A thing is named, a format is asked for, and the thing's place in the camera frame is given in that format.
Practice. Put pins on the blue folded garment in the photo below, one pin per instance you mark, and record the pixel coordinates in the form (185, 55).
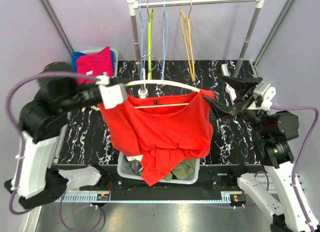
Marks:
(75, 55)

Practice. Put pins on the yellow hanger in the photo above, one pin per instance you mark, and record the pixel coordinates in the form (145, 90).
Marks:
(186, 33)

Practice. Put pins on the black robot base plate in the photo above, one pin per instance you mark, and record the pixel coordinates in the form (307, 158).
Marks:
(214, 185)

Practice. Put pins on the pink folded garment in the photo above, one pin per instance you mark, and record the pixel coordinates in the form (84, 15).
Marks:
(96, 64)

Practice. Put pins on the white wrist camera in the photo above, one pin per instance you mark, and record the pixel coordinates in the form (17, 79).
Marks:
(112, 91)
(263, 95)

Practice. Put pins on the metal clothes rack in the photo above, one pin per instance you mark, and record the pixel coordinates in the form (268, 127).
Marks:
(133, 5)

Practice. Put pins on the neon green hanger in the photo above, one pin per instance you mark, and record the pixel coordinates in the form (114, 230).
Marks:
(150, 34)

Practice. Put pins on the blue-grey tank top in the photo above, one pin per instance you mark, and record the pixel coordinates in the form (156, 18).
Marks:
(136, 167)

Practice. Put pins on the white laundry basket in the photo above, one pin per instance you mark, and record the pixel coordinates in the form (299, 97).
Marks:
(125, 171)
(114, 57)

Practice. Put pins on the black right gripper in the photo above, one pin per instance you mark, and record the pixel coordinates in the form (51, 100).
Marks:
(241, 103)

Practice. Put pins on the red tank top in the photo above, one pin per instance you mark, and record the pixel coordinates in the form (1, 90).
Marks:
(164, 130)

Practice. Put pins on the white back laundry basket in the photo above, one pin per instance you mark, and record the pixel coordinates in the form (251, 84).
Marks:
(114, 57)

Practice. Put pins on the light blue wire hanger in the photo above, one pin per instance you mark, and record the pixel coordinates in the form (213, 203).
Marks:
(164, 42)

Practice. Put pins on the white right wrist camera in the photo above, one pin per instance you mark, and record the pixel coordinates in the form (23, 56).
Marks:
(263, 95)

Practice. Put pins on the white front laundry basket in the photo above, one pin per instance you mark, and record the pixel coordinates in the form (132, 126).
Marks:
(125, 171)

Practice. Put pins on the empty light blue hanger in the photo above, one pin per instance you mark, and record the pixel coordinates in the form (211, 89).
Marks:
(143, 21)

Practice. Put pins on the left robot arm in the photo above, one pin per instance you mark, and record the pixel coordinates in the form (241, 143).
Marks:
(35, 182)

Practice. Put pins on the white pink garment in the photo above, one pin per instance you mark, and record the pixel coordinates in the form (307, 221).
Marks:
(137, 158)

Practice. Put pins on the olive green tank top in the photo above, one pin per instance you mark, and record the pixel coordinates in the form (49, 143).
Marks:
(182, 170)

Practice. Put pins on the cream white hanger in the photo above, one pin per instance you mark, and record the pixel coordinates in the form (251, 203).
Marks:
(161, 82)

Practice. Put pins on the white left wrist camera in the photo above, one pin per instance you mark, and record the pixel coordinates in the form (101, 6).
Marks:
(112, 91)

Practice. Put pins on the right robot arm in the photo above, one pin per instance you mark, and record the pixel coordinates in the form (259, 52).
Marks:
(291, 212)

